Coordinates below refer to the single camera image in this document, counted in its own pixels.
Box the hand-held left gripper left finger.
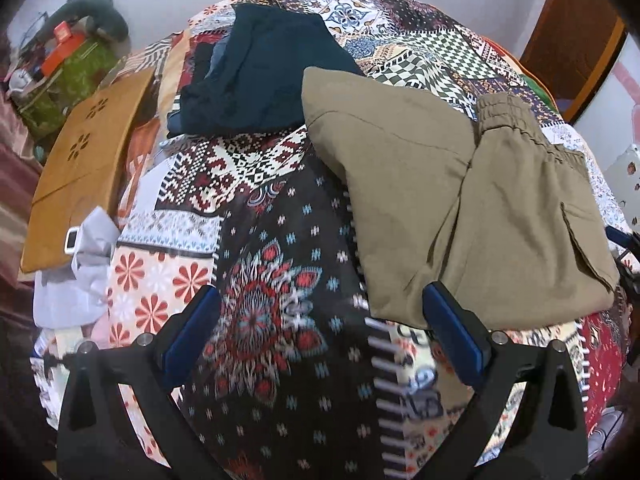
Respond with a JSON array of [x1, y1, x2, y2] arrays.
[[56, 285, 223, 480]]

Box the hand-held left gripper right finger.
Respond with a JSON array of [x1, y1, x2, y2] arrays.
[[422, 281, 588, 480]]

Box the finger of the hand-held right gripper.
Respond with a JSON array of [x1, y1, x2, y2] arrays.
[[604, 226, 640, 283]]

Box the khaki pants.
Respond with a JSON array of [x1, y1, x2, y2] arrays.
[[301, 66, 621, 331]]

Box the dark navy pants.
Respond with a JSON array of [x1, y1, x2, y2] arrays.
[[167, 2, 368, 137]]

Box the white suitcase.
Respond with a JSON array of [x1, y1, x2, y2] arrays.
[[602, 142, 640, 231]]

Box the patchwork printed bed blanket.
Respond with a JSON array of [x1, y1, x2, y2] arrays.
[[30, 0, 631, 480]]

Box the white crumpled paper pile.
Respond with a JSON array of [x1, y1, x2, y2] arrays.
[[32, 207, 121, 331]]

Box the white heart-sticker wardrobe door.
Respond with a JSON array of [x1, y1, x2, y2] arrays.
[[575, 25, 640, 171]]

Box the wooden lap desk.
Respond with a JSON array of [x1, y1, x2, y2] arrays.
[[20, 67, 156, 275]]

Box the brown wooden door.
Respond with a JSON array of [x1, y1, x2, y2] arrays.
[[517, 0, 628, 123]]

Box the green fabric bag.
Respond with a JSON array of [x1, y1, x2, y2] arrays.
[[12, 35, 123, 141]]

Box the red box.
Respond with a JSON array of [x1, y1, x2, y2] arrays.
[[40, 21, 86, 76]]

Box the grey neck pillow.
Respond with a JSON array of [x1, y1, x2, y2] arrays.
[[47, 0, 132, 43]]

